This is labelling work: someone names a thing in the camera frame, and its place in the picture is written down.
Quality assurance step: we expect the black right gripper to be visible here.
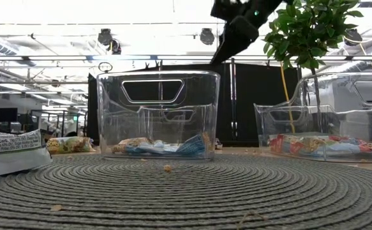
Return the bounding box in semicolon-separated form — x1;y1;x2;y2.
210;0;260;65

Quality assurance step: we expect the blue orange granola bar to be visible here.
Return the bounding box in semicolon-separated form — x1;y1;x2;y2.
111;137;156;155

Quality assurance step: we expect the white snack bag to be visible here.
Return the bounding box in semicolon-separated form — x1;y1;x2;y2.
0;128;53;180

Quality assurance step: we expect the black ceiling fixture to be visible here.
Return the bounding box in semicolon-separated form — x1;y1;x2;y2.
97;28;114;46
199;27;216;46
345;28;364;44
108;38;123;56

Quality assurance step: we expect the green potted plant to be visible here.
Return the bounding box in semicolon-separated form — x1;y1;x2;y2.
262;0;364;135

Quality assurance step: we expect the black backdrop panel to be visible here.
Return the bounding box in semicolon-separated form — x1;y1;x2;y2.
87;62;299;148

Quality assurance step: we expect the clear plastic bin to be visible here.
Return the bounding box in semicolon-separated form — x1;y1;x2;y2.
134;103;214;143
96;70;221;161
253;72;372;164

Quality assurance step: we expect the round grey woven mat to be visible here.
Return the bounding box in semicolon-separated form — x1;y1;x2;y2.
0;154;372;230

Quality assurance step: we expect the thin brown twig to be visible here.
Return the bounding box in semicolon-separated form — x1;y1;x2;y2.
236;210;269;230

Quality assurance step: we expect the black computer monitor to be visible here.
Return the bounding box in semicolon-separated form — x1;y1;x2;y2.
0;107;19;123

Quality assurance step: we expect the yellow cable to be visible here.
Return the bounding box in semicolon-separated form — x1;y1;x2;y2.
279;62;297;134

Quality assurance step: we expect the silver air duct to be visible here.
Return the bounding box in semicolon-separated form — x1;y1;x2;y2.
316;60;372;77

